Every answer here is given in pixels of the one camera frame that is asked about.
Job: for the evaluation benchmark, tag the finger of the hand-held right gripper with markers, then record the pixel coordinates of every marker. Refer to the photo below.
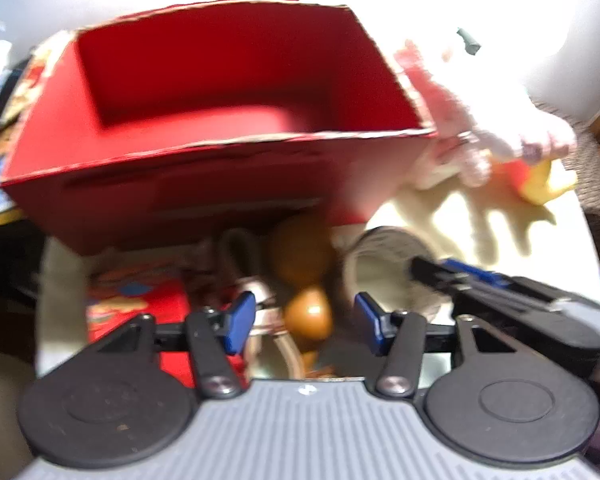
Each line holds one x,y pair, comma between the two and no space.
472,271
430,270

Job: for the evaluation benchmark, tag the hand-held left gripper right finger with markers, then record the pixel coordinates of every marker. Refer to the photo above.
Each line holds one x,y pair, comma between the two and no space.
369,320

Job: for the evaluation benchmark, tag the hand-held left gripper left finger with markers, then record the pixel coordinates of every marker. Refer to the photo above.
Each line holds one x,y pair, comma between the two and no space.
241,322

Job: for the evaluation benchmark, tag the tape roll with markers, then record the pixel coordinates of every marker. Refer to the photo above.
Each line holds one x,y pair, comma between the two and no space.
380,260

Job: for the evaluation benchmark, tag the brown wooden gourd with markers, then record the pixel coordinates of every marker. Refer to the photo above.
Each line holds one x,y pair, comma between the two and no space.
300,250

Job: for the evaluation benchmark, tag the red cardboard box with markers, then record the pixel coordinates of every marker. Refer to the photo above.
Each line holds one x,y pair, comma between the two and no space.
205,185

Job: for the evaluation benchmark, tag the yellow printed bed sheet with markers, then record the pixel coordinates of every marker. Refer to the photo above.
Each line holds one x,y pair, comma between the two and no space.
570,240

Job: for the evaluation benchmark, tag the yellow red plush toy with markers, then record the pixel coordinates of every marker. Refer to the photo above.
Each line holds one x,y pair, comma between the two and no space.
542,180

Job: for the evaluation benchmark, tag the dusky pink plush toy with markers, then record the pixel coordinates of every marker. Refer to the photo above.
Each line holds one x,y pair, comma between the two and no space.
535,135

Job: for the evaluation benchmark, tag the brown woven mat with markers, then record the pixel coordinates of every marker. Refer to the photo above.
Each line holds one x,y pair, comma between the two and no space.
595,175

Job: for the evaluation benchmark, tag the pale fluffy plush rabbit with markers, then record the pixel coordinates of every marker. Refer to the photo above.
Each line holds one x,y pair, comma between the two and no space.
440,105

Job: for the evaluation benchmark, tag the yellow red book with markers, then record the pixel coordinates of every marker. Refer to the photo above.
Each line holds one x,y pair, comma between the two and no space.
40,75

